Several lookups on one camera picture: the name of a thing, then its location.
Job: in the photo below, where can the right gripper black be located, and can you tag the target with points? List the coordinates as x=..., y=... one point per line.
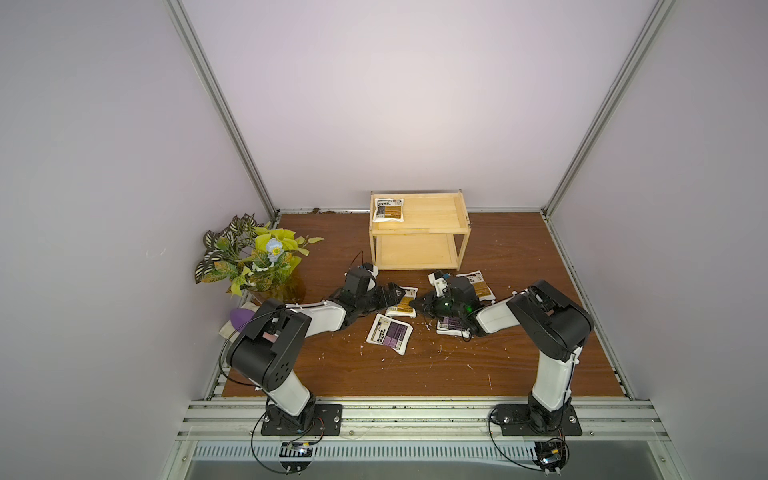
x=434, y=304

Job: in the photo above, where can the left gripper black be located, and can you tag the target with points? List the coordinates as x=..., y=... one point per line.
x=383, y=300

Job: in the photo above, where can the yellow coffee bag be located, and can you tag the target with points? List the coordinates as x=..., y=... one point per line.
x=481, y=287
x=403, y=308
x=388, y=210

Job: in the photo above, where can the purple coffee bag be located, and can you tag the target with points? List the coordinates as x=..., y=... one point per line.
x=452, y=327
x=390, y=333

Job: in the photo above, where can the light wooden two-tier shelf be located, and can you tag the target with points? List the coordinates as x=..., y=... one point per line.
x=434, y=234

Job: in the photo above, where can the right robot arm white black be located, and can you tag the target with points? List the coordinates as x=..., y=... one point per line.
x=558, y=327

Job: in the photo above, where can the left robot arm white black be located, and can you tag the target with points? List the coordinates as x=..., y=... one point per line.
x=267, y=348

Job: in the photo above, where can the artificial green potted plant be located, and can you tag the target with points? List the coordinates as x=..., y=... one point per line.
x=255, y=260

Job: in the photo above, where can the purple makeup sponge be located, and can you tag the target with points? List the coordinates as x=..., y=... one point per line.
x=240, y=318

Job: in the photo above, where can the left controller board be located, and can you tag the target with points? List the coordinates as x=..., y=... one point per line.
x=295, y=457

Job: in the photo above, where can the controller board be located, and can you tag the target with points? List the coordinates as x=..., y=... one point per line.
x=295, y=457
x=552, y=455

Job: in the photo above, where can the right controller board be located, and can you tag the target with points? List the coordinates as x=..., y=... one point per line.
x=552, y=455

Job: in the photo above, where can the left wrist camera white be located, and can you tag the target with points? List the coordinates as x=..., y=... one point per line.
x=370, y=268

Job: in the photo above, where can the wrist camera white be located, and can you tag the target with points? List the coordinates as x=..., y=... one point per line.
x=440, y=281
x=370, y=268

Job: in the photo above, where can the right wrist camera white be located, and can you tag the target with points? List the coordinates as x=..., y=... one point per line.
x=440, y=281

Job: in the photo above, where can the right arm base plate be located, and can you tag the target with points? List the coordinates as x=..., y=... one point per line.
x=522, y=420

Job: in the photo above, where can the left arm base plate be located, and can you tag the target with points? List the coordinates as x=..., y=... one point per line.
x=322, y=419

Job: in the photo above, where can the aluminium front rail frame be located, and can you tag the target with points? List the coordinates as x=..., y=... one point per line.
x=410, y=428

